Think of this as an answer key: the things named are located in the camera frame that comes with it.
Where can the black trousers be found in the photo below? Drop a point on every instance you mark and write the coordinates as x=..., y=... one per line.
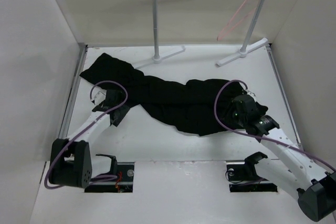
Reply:
x=190, y=107

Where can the white clothes rack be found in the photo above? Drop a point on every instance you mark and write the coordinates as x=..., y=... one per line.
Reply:
x=178, y=24

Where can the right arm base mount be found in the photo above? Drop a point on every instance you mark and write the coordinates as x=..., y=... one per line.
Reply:
x=242, y=179

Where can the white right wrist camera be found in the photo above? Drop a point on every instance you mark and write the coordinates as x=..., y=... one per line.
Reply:
x=250, y=93

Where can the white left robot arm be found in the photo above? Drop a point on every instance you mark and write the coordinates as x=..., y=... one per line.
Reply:
x=72, y=162

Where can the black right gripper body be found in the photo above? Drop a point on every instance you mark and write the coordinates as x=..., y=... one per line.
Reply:
x=238, y=118

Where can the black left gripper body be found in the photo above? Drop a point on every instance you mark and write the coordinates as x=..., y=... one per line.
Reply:
x=122, y=112

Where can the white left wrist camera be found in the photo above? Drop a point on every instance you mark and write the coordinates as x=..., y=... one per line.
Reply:
x=98, y=98

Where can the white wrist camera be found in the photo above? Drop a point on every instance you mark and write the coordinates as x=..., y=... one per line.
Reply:
x=250, y=93
x=98, y=98

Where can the pink wire hanger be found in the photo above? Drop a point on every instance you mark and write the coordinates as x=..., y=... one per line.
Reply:
x=246, y=9

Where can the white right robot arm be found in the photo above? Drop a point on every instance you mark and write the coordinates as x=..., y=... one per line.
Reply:
x=302, y=177

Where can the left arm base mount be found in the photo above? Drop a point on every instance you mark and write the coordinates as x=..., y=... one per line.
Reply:
x=122, y=184

